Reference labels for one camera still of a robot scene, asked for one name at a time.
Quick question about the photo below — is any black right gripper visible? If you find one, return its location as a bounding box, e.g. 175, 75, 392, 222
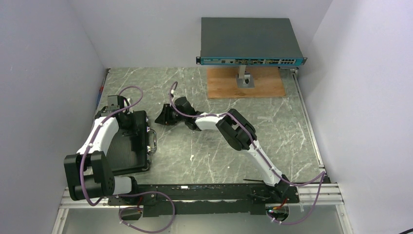
156, 104, 188, 126

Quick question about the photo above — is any black aluminium poker case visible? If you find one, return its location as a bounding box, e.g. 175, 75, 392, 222
106, 110, 157, 176

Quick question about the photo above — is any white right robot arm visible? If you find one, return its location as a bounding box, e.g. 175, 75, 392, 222
155, 97, 290, 202

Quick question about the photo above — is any wooden board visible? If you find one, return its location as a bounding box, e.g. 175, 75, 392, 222
207, 67, 286, 99

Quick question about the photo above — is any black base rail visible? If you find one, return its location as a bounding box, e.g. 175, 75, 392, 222
108, 180, 298, 217

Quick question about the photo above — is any grey metal stand bracket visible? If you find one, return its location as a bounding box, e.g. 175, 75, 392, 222
236, 65, 255, 88

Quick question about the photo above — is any teal network switch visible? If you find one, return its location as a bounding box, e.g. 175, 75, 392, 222
196, 17, 307, 67

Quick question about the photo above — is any aluminium frame extrusion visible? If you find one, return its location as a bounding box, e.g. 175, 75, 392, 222
51, 185, 112, 234

